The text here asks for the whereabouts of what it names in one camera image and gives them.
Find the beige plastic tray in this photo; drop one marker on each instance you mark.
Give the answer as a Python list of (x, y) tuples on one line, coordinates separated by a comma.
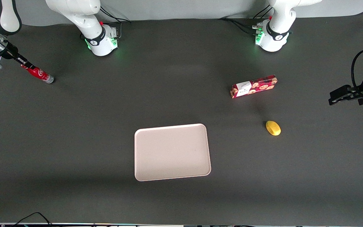
[(172, 153)]

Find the yellow lemon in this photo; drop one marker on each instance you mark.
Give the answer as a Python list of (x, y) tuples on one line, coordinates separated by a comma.
[(273, 128)]

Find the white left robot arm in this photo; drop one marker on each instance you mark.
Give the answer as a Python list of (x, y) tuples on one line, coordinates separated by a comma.
[(277, 28)]

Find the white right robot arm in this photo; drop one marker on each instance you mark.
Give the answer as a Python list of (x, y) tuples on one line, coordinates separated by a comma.
[(74, 12)]

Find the red cookie box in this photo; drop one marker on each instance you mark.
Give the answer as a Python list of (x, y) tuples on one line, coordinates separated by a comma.
[(257, 86)]

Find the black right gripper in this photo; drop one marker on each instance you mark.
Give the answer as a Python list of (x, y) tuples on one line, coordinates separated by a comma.
[(10, 50)]

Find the dark grey table mat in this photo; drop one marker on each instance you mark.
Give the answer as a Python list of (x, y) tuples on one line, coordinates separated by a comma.
[(74, 157)]

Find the red coke bottle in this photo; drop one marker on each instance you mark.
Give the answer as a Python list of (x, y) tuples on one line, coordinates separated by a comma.
[(39, 74)]

